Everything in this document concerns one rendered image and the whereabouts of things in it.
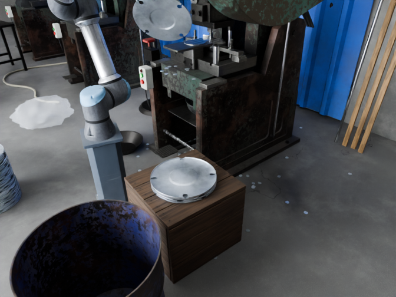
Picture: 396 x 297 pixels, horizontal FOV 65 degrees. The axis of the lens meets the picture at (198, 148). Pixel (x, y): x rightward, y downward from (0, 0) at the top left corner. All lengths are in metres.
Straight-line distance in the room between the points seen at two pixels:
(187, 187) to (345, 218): 0.92
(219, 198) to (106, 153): 0.62
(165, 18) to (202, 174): 0.78
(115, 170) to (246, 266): 0.79
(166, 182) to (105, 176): 0.43
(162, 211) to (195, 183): 0.19
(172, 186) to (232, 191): 0.26
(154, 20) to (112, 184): 0.85
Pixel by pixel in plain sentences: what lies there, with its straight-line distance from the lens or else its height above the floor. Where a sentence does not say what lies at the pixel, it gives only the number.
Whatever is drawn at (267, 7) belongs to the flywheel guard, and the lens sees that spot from 1.47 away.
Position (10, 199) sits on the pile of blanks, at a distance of 2.05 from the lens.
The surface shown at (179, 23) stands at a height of 0.92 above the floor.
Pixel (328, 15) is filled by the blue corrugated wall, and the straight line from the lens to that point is 2.74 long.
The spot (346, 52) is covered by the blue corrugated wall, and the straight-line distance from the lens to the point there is 2.69.
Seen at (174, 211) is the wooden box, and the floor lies 0.35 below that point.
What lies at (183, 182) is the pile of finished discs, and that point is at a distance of 1.32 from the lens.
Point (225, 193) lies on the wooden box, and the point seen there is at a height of 0.35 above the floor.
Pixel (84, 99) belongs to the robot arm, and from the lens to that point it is 1.50.
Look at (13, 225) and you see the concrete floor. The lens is 1.95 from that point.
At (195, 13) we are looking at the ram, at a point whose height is 0.93.
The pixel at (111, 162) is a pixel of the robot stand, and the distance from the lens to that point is 1.62.
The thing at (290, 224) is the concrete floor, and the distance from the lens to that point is 1.74.
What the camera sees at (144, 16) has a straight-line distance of 1.65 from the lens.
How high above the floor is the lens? 1.21
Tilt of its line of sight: 32 degrees down
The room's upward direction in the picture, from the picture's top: 1 degrees counter-clockwise
